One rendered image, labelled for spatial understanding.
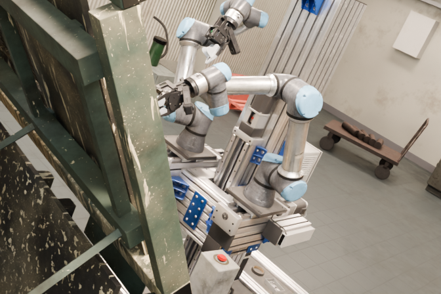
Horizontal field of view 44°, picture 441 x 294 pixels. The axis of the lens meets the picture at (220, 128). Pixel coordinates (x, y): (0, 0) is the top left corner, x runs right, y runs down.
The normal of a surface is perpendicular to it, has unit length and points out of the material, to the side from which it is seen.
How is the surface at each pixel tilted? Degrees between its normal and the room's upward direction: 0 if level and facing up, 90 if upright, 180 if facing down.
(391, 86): 90
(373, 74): 90
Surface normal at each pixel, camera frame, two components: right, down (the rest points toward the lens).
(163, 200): 0.61, 0.47
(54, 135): -0.07, -0.77
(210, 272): -0.70, -0.07
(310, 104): 0.47, 0.34
